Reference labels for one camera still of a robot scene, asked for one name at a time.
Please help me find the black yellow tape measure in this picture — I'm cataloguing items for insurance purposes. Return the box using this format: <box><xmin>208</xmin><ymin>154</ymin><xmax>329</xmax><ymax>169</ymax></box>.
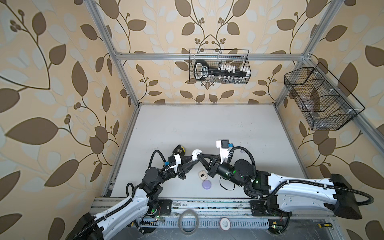
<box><xmin>173</xmin><ymin>145</ymin><xmax>186</xmax><ymax>156</ymax></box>

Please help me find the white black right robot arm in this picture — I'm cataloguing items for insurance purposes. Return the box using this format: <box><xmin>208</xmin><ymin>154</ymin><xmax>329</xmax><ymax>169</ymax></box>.
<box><xmin>192</xmin><ymin>147</ymin><xmax>375</xmax><ymax>220</ymax></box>

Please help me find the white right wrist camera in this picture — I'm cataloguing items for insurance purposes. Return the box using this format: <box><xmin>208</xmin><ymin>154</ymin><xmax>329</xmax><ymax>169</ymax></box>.
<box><xmin>216</xmin><ymin>140</ymin><xmax>234</xmax><ymax>164</ymax></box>

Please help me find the empty black wire basket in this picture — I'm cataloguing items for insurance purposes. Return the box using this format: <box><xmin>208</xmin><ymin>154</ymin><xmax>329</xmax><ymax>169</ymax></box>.
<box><xmin>284</xmin><ymin>62</ymin><xmax>366</xmax><ymax>131</ymax></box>

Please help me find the purple round disc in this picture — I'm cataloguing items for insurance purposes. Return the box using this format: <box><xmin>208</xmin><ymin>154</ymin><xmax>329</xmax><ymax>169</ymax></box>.
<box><xmin>202</xmin><ymin>180</ymin><xmax>212</xmax><ymax>190</ymax></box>

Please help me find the black socket set rail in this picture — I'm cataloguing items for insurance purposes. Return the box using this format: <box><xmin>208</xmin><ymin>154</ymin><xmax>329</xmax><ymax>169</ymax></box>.
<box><xmin>192</xmin><ymin>60</ymin><xmax>251</xmax><ymax>81</ymax></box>

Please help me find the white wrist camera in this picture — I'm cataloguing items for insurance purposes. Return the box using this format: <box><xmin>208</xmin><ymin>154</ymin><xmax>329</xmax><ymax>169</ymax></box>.
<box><xmin>216</xmin><ymin>140</ymin><xmax>234</xmax><ymax>164</ymax></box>
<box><xmin>165</xmin><ymin>154</ymin><xmax>182</xmax><ymax>172</ymax></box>

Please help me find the wire basket with socket set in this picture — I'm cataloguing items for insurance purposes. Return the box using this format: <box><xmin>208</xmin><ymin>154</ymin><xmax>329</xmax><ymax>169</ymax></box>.
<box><xmin>189</xmin><ymin>48</ymin><xmax>252</xmax><ymax>85</ymax></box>

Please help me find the white earbud charging case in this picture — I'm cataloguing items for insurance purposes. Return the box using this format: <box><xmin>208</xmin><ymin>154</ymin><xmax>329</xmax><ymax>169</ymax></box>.
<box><xmin>192</xmin><ymin>149</ymin><xmax>202</xmax><ymax>161</ymax></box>

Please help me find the yellow handled screwdriver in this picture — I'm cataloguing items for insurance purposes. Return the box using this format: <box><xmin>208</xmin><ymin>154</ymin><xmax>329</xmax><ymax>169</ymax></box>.
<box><xmin>303</xmin><ymin>223</ymin><xmax>333</xmax><ymax>229</ymax></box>

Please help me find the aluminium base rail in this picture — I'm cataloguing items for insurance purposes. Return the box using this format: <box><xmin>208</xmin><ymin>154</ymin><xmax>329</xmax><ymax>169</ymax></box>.
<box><xmin>89</xmin><ymin>196</ymin><xmax>338</xmax><ymax>230</ymax></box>

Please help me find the grey tape roll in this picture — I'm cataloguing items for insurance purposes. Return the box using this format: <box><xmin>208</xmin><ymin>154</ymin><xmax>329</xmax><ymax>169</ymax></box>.
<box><xmin>178</xmin><ymin>210</ymin><xmax>200</xmax><ymax>236</ymax></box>

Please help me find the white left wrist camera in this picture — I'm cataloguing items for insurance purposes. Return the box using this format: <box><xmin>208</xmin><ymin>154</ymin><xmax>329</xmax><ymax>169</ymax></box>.
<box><xmin>165</xmin><ymin>154</ymin><xmax>182</xmax><ymax>172</ymax></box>

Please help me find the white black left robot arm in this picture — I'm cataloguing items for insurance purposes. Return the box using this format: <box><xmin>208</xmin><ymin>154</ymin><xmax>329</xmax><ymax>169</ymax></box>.
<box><xmin>67</xmin><ymin>147</ymin><xmax>202</xmax><ymax>240</ymax></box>

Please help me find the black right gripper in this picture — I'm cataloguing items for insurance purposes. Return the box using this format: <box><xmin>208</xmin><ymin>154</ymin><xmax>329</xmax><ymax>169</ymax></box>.
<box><xmin>198</xmin><ymin>153</ymin><xmax>244</xmax><ymax>189</ymax></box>

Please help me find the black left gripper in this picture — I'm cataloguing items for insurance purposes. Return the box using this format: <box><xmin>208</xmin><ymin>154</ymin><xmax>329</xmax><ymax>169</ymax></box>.
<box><xmin>155</xmin><ymin>156</ymin><xmax>197</xmax><ymax>188</ymax></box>

